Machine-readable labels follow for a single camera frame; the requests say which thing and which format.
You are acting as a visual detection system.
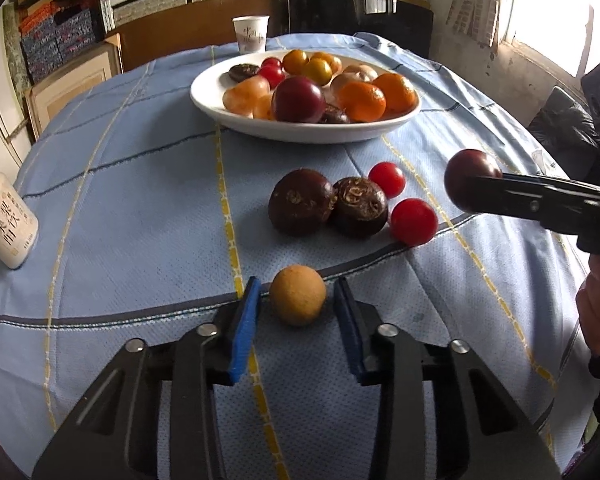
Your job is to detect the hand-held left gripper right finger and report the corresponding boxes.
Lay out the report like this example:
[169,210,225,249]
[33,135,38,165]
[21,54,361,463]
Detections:
[332,276,563,480]

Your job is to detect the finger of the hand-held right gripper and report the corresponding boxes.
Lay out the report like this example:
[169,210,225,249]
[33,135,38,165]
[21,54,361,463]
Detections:
[466,173,600,235]

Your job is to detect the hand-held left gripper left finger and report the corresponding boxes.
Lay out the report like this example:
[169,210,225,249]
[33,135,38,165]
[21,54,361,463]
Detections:
[31,276,262,480]

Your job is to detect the small tan longan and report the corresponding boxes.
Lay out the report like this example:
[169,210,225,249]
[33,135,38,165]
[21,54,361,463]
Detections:
[270,265,327,327]

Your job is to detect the dark purple plum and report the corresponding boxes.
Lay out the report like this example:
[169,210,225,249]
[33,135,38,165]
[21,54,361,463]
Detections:
[444,149,503,211]

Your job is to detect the dark water chestnut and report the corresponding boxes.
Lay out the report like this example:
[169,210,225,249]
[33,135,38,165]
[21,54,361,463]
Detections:
[328,176,389,239]
[268,168,338,237]
[320,105,352,125]
[228,63,261,84]

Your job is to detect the large orange mandarin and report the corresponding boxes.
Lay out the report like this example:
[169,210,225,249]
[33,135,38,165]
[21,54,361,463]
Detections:
[338,81,387,123]

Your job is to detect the white oval plate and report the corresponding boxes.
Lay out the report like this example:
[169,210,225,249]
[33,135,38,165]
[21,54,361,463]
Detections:
[189,49,422,145]

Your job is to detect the large tan round fruit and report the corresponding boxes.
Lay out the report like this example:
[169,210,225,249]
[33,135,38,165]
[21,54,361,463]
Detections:
[329,73,363,103]

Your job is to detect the dark red plum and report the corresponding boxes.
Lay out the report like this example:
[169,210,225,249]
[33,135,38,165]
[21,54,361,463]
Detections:
[271,76,327,124]

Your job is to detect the small orange kumquat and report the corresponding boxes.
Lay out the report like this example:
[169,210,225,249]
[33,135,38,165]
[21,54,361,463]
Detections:
[312,51,343,75]
[301,58,333,86]
[282,49,309,75]

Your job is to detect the person's right hand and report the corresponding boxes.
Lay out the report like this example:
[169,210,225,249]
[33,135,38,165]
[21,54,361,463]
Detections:
[575,255,600,361]

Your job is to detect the black leather cushion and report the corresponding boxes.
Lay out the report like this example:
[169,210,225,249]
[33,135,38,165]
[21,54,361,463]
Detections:
[527,85,600,178]

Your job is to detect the window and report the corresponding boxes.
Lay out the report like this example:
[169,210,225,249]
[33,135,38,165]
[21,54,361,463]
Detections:
[500,0,600,78]

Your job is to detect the blue checked tablecloth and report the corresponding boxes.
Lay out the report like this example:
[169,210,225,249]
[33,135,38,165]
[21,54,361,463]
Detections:
[0,32,600,480]

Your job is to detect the patterned curtain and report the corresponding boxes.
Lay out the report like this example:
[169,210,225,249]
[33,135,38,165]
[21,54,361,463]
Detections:
[444,0,518,53]

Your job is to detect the brown-tan round fruit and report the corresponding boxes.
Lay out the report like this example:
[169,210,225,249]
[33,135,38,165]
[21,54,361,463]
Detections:
[342,64,379,82]

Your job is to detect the spotted peach-tan round fruit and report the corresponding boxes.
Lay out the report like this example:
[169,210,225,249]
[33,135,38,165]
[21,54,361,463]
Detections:
[223,76,272,115]

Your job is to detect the black glossy panel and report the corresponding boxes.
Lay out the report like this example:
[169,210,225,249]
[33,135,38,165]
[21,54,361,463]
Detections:
[286,0,435,60]

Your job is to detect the white drink can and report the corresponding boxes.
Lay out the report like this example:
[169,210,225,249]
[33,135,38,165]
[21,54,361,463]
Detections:
[0,165,40,271]

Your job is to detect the white paper cup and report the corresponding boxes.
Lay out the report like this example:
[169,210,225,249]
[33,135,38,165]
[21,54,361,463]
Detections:
[232,15,271,55]

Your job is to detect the brown wooden board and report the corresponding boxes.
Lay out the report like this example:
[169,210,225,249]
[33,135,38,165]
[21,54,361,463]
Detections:
[105,0,288,72]

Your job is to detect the stack of blue patterned boxes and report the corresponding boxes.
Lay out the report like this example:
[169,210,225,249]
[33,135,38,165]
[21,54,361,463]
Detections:
[19,7,108,83]

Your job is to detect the white metal shelf rack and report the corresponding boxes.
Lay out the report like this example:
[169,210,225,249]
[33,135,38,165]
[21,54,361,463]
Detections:
[95,0,431,41]

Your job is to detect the stack of red boxes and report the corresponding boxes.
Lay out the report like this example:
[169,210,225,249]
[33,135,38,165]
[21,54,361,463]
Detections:
[16,0,98,31]

